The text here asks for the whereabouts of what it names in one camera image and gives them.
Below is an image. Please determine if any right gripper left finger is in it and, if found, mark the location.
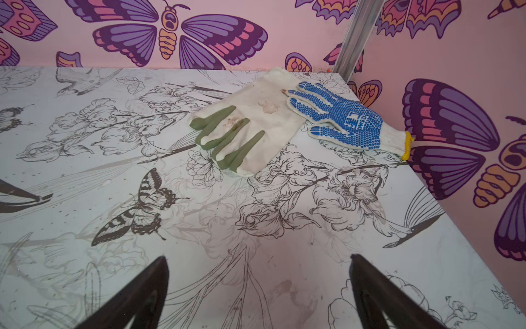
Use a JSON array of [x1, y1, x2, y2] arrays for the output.
[[78, 256, 169, 328]]

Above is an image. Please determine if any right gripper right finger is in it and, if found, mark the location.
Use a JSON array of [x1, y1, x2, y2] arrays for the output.
[[349, 254, 444, 328]]

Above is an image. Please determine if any green beige work glove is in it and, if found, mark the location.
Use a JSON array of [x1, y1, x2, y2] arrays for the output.
[[188, 68, 305, 177]]

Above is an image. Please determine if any aluminium frame corner post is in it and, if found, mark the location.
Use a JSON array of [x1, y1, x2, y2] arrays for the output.
[[334, 0, 384, 82]]

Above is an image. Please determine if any blue work glove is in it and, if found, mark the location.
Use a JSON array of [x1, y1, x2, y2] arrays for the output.
[[282, 81, 413, 160]]

